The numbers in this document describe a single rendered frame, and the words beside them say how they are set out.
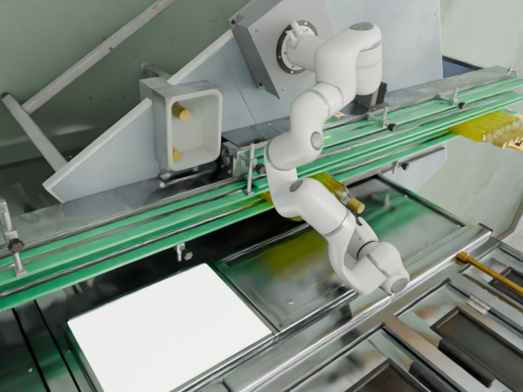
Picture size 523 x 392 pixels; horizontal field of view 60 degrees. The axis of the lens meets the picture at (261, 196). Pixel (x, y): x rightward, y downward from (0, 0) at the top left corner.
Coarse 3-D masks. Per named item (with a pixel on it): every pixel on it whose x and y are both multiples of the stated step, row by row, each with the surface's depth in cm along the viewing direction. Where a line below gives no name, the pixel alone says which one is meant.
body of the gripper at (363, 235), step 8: (360, 224) 126; (360, 232) 123; (368, 232) 123; (352, 240) 126; (360, 240) 122; (368, 240) 121; (376, 240) 122; (352, 248) 126; (360, 248) 121; (352, 256) 127
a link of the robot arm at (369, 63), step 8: (376, 48) 108; (360, 56) 108; (368, 56) 108; (376, 56) 109; (360, 64) 110; (368, 64) 110; (376, 64) 110; (360, 72) 111; (368, 72) 111; (376, 72) 112; (360, 80) 112; (368, 80) 112; (376, 80) 113; (360, 88) 114; (368, 88) 114; (376, 88) 115
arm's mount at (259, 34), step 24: (264, 0) 128; (288, 0) 125; (312, 0) 130; (240, 24) 125; (264, 24) 124; (288, 24) 129; (312, 24) 133; (240, 48) 135; (264, 48) 128; (264, 72) 135; (288, 72) 136; (312, 72) 142
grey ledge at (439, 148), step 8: (440, 144) 219; (424, 152) 213; (432, 152) 216; (408, 160) 207; (416, 160) 208; (384, 168) 197; (392, 168) 199; (360, 176) 187; (368, 176) 191; (344, 184) 183
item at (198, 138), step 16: (176, 96) 120; (192, 96) 122; (208, 96) 132; (192, 112) 133; (208, 112) 134; (176, 128) 133; (192, 128) 136; (208, 128) 137; (176, 144) 135; (192, 144) 139; (208, 144) 140; (192, 160) 135; (208, 160) 137
